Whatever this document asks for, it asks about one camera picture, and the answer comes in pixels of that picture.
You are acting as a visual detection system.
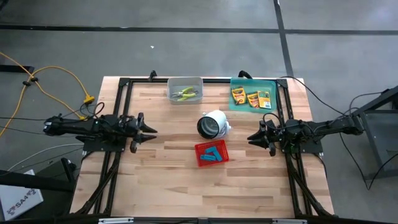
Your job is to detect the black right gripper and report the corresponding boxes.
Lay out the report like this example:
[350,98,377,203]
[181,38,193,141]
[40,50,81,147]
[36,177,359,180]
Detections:
[247,119,289,157]

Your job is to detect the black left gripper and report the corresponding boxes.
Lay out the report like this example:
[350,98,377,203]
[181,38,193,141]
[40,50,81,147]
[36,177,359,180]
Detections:
[126,112,159,154]

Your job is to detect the crayola crayon box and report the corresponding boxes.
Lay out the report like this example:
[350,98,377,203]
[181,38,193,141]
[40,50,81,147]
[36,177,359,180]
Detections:
[231,86,247,106]
[246,91,260,109]
[257,90,272,110]

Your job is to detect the red plastic basket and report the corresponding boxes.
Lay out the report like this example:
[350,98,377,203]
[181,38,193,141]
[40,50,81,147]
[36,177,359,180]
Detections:
[194,139,230,168]

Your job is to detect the green-handled pliers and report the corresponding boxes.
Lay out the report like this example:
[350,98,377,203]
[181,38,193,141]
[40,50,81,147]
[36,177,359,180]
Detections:
[176,91,199,102]
[171,86,195,98]

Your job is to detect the white mug black inside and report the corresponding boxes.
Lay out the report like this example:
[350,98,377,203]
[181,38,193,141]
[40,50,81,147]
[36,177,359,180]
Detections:
[197,110,231,140]

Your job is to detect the teal plastic tray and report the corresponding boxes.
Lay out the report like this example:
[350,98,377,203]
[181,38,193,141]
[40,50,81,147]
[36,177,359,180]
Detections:
[229,77,277,114]

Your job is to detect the grey plastic bin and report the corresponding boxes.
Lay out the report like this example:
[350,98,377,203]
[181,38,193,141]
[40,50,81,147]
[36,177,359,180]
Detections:
[167,77,204,105]

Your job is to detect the black side table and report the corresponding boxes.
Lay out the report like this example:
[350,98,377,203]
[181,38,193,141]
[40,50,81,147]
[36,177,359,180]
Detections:
[343,85,398,181]

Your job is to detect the black equipment stand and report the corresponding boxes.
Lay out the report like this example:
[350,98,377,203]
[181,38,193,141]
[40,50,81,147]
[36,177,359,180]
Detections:
[0,157,77,193]

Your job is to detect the white cardboard box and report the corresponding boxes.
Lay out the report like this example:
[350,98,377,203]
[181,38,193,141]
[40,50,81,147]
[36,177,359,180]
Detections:
[0,169,44,222]

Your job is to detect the black floor bar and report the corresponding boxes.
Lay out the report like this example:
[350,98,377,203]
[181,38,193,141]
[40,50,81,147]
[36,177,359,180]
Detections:
[0,64,35,74]

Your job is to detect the yellow extension cable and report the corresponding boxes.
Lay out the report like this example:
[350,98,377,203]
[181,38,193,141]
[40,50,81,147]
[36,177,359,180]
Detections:
[0,51,96,138]

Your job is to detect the black table cable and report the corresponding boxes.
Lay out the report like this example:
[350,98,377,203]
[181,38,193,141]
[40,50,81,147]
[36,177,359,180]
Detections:
[279,76,345,117]

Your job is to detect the black aluminium table frame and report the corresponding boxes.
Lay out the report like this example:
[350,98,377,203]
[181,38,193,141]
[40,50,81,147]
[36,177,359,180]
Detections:
[74,77,332,218]

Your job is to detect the silver metal bracket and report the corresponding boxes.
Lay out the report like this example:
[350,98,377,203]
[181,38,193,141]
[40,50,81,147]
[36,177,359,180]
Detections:
[272,218,308,224]
[98,217,134,224]

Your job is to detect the white floor cable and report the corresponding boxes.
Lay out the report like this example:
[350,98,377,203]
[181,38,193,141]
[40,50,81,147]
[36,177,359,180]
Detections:
[6,142,85,172]

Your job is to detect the black floor cable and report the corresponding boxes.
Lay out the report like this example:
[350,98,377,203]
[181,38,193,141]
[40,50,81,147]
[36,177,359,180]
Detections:
[0,101,105,138]
[338,91,398,191]

